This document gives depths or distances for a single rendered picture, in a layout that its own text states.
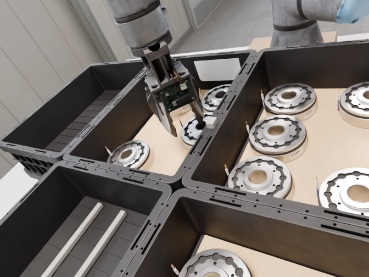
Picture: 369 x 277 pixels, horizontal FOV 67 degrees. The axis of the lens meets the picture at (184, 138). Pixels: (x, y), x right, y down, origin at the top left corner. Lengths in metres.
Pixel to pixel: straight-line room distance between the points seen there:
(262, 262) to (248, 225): 0.07
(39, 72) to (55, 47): 0.23
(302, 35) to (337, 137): 0.38
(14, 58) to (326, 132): 1.93
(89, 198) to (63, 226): 0.07
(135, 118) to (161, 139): 0.10
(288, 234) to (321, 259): 0.05
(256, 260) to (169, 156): 0.30
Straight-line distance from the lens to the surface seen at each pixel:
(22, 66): 2.19
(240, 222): 0.39
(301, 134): 0.54
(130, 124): 0.74
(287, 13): 0.85
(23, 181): 1.16
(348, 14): 0.75
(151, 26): 0.45
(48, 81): 2.27
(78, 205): 0.67
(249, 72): 0.63
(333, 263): 0.40
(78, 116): 1.00
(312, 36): 0.89
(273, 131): 0.57
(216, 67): 0.74
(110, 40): 2.42
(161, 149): 0.66
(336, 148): 0.56
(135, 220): 0.56
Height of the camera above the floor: 1.23
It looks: 37 degrees down
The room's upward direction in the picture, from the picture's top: 25 degrees counter-clockwise
